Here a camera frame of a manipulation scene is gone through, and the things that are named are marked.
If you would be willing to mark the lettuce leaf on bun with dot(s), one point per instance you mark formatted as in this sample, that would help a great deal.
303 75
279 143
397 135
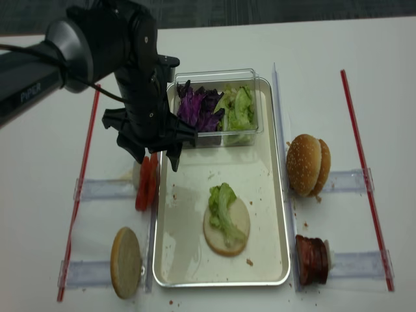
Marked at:
221 197

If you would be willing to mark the upright bun slice left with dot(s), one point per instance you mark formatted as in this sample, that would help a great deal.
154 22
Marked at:
125 263

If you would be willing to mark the tomato slice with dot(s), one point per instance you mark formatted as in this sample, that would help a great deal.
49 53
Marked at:
142 193
152 178

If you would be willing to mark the white tomato stand block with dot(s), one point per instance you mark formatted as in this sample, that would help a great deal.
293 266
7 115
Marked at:
136 174

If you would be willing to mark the clear rail under tomato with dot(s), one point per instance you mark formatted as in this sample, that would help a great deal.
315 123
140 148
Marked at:
103 189

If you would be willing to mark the cream metal tray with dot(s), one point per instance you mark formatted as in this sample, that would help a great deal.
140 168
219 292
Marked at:
182 257

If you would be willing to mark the clear rail under bun slice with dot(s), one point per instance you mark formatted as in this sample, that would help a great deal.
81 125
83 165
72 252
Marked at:
83 274

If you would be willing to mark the green lettuce in box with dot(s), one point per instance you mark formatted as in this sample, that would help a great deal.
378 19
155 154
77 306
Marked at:
239 115

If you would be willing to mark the white patty stand block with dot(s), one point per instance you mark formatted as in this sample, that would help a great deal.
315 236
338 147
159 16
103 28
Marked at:
329 255

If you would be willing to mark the stacked meat patties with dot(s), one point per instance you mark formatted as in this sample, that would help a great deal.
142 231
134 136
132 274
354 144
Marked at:
313 260

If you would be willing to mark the clear vertical rail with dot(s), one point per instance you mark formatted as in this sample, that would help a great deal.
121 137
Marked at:
283 135
152 230

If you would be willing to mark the clear plastic salad box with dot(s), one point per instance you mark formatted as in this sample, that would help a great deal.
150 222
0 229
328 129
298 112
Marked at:
218 80

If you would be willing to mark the front sesame bun top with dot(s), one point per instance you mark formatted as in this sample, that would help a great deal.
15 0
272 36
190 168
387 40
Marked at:
303 163

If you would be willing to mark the rear sesame bun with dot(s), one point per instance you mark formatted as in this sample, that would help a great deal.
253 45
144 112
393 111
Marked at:
325 166

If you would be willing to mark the clear rail under patties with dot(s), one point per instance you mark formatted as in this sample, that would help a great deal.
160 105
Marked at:
373 265

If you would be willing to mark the left red strip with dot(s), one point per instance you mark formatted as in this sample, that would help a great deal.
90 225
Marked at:
78 201

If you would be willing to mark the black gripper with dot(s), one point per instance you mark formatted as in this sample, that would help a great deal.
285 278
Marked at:
146 120

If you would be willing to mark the bottom bun slice on tray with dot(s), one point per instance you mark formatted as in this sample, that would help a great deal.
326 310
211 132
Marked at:
215 238

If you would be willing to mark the sesame bun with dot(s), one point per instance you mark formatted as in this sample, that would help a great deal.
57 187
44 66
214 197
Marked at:
325 166
303 163

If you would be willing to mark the right red strip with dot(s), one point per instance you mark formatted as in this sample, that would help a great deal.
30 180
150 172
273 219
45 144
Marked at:
389 278

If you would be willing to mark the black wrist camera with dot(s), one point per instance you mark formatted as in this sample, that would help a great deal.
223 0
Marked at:
166 66

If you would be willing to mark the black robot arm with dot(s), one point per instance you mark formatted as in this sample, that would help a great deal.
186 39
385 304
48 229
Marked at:
111 37

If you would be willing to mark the left clear vertical rail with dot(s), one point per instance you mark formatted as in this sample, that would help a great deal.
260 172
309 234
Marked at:
152 230

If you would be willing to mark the right clear vertical rail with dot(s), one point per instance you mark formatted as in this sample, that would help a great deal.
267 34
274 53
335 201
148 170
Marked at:
283 135

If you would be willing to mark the clear rail under sesame buns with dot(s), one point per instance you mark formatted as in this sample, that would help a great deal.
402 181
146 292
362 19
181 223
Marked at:
357 180

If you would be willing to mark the purple cabbage shreds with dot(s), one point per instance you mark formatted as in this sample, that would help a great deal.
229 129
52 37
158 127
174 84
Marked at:
200 108

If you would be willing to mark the red strip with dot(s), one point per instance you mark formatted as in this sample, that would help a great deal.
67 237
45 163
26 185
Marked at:
78 201
389 278

